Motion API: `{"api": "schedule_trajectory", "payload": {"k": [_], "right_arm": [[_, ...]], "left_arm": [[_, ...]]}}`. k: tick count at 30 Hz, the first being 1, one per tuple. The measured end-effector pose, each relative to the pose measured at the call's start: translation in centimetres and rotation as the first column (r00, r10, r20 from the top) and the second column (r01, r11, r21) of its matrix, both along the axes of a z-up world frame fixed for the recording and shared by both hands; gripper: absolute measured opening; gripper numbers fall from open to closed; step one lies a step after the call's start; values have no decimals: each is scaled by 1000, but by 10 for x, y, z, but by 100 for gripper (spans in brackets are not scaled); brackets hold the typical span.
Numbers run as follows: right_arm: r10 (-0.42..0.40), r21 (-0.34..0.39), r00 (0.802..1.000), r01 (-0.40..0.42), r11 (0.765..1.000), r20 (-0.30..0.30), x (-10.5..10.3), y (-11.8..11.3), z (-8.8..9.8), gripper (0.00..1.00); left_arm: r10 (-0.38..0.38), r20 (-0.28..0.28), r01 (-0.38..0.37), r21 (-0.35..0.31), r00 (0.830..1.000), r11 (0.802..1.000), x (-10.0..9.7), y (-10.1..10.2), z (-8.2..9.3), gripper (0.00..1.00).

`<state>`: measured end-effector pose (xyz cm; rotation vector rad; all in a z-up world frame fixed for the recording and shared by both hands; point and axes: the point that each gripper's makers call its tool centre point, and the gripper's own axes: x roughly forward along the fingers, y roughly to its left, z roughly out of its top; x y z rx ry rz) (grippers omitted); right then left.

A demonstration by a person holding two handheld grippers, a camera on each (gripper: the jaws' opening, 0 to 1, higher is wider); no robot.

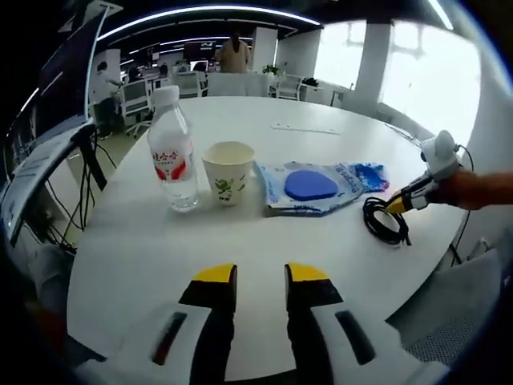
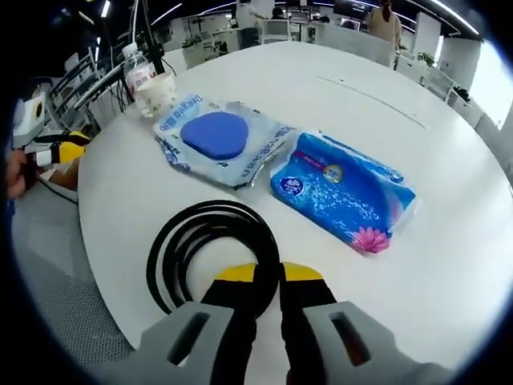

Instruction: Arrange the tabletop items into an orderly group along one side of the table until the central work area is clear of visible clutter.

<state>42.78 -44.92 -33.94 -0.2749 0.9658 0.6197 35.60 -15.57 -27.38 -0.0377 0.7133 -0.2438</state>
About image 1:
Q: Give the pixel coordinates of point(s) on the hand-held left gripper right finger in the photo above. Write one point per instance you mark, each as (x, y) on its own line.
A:
(320, 321)

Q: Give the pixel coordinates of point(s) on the long ceiling light strip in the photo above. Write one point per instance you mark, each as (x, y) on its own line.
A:
(208, 14)

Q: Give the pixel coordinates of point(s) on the grey partition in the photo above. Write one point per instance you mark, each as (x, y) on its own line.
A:
(236, 84)

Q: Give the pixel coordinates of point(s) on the large window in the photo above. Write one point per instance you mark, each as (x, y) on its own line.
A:
(429, 76)
(340, 64)

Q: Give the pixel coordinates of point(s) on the person's right hand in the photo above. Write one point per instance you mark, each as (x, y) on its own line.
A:
(457, 190)

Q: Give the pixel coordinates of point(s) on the dark wall display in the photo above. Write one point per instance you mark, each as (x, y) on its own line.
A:
(198, 51)

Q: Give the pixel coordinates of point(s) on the grey mesh office chair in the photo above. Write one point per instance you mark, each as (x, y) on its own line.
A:
(453, 321)

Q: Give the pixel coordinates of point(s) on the white paper cup green print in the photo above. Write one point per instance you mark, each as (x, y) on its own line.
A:
(228, 176)

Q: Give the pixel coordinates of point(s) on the silver laptop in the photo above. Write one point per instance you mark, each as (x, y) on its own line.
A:
(68, 80)

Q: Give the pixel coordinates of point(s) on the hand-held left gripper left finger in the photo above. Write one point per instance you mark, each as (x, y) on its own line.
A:
(208, 321)

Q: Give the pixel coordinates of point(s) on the blue plastic packet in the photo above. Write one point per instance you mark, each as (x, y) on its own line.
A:
(308, 186)

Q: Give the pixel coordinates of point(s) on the green potted plant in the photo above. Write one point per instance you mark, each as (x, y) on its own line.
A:
(271, 70)

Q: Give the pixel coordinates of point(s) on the black laptop stand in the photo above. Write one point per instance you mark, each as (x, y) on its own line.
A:
(94, 164)

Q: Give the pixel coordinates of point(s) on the black bag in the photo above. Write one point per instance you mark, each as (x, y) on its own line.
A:
(312, 82)

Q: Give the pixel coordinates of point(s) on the white office chair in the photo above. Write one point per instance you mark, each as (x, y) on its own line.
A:
(134, 94)
(290, 86)

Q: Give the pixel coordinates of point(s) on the white cabinet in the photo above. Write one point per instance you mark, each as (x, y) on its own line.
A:
(316, 94)

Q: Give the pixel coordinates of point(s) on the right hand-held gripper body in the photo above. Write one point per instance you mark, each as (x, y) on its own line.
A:
(441, 156)

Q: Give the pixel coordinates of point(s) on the white table cover plate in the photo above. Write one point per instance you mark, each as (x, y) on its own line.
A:
(306, 128)

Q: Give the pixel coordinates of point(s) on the clear plastic water bottle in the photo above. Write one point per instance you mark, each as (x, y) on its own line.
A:
(172, 160)

